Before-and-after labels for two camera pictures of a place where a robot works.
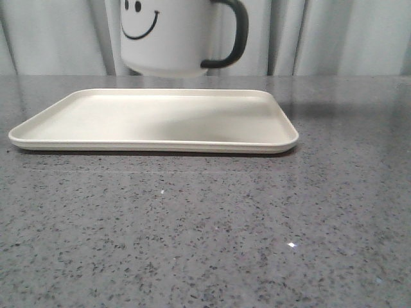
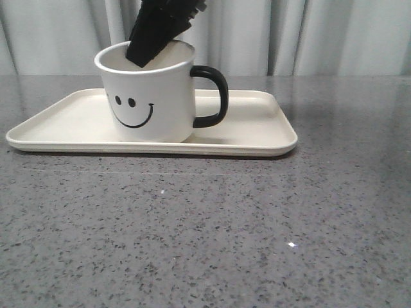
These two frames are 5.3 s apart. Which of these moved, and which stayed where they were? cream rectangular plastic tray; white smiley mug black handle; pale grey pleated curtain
Moved: white smiley mug black handle
Stayed: cream rectangular plastic tray; pale grey pleated curtain
